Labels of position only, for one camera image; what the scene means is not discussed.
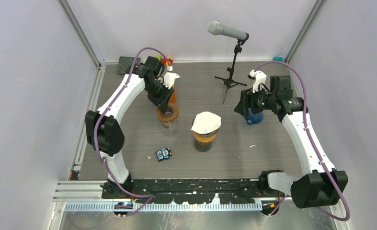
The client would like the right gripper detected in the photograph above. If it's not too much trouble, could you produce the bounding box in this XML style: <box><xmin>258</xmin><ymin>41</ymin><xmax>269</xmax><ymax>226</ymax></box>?
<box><xmin>235</xmin><ymin>84</ymin><xmax>276</xmax><ymax>116</ymax></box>

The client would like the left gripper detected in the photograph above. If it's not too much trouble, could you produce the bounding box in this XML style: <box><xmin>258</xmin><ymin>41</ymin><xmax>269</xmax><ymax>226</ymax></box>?
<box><xmin>145</xmin><ymin>80</ymin><xmax>174</xmax><ymax>111</ymax></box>

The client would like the dark wooden dripper ring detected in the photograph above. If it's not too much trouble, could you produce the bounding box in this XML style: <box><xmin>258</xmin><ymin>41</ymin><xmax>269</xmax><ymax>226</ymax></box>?
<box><xmin>156</xmin><ymin>103</ymin><xmax>180</xmax><ymax>124</ymax></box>

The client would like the glass carafe with wooden collar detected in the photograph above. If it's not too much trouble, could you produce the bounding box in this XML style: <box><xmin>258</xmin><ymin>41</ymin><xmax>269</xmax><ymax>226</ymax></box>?
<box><xmin>161</xmin><ymin>120</ymin><xmax>179</xmax><ymax>134</ymax></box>

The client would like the white paper coffee filter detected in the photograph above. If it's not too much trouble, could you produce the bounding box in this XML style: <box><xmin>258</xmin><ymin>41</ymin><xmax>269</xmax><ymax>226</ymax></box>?
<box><xmin>191</xmin><ymin>111</ymin><xmax>221</xmax><ymax>134</ymax></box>

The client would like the dark glass carafe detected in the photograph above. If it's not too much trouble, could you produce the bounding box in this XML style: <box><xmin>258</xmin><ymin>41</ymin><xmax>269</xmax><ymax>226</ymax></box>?
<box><xmin>194</xmin><ymin>140</ymin><xmax>212</xmax><ymax>152</ymax></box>

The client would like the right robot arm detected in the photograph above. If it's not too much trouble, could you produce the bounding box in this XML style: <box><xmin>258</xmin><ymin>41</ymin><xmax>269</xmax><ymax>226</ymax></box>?
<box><xmin>234</xmin><ymin>71</ymin><xmax>348</xmax><ymax>208</ymax></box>

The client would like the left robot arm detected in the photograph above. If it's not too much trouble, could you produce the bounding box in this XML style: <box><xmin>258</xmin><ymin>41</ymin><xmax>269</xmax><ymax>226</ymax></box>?
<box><xmin>85</xmin><ymin>56</ymin><xmax>180</xmax><ymax>198</ymax></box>

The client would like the orange coffee filter bag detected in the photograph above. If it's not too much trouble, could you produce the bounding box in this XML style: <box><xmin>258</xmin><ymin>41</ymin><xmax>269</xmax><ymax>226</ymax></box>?
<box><xmin>169</xmin><ymin>85</ymin><xmax>176</xmax><ymax>104</ymax></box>

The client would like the blue ribbed dripper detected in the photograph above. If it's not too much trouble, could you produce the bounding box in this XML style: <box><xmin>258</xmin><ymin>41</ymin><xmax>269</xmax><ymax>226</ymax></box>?
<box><xmin>244</xmin><ymin>112</ymin><xmax>264</xmax><ymax>126</ymax></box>

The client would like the black microphone tripod stand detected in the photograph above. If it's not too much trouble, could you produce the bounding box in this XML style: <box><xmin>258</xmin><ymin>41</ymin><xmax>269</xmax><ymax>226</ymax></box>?
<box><xmin>215</xmin><ymin>39</ymin><xmax>247</xmax><ymax>103</ymax></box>

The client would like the toy train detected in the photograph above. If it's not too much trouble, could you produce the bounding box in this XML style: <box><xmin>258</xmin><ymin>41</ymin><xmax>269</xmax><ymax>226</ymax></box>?
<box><xmin>156</xmin><ymin>55</ymin><xmax>173</xmax><ymax>66</ymax></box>

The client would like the blue owl toy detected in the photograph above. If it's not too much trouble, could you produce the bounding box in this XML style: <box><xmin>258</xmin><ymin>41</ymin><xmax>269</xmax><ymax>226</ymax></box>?
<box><xmin>155</xmin><ymin>148</ymin><xmax>172</xmax><ymax>162</ymax></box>

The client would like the dark grey studded plate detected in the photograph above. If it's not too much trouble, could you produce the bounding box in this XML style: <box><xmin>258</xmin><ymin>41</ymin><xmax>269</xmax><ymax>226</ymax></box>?
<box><xmin>117</xmin><ymin>56</ymin><xmax>142</xmax><ymax>76</ymax></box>

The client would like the grey microphone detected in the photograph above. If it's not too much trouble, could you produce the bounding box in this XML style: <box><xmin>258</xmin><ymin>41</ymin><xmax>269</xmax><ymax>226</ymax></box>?
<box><xmin>207</xmin><ymin>21</ymin><xmax>249</xmax><ymax>41</ymax></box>

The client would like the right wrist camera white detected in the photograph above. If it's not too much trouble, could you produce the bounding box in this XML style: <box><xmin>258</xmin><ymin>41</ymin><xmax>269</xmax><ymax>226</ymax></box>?
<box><xmin>248</xmin><ymin>70</ymin><xmax>267</xmax><ymax>93</ymax></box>

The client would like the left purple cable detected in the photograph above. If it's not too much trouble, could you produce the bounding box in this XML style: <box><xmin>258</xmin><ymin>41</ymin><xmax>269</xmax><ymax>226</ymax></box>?
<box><xmin>93</xmin><ymin>47</ymin><xmax>173</xmax><ymax>217</ymax></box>

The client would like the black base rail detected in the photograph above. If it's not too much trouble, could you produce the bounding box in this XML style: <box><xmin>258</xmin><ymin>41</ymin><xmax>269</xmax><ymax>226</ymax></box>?
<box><xmin>99</xmin><ymin>177</ymin><xmax>292</xmax><ymax>206</ymax></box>

